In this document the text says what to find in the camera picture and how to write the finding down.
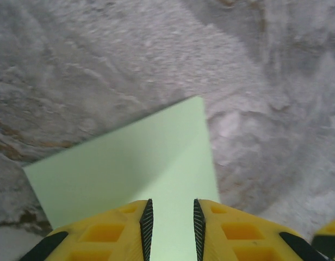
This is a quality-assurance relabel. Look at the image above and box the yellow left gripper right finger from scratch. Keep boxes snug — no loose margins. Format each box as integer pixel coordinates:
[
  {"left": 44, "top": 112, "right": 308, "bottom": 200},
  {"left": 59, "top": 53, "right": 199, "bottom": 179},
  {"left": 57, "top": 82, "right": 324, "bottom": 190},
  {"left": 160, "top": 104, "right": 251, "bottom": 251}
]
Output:
[{"left": 193, "top": 198, "right": 335, "bottom": 261}]

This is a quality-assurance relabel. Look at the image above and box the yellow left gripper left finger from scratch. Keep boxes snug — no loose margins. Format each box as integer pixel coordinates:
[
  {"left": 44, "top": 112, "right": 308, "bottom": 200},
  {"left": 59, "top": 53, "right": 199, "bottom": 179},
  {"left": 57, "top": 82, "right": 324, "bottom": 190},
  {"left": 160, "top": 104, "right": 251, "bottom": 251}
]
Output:
[{"left": 19, "top": 198, "right": 154, "bottom": 261}]

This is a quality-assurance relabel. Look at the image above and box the light green paper sheet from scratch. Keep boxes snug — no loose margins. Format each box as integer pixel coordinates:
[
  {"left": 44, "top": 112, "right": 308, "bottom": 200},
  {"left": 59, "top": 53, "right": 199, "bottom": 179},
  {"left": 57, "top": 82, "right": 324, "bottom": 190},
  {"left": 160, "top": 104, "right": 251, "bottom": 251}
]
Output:
[{"left": 22, "top": 96, "right": 221, "bottom": 261}]

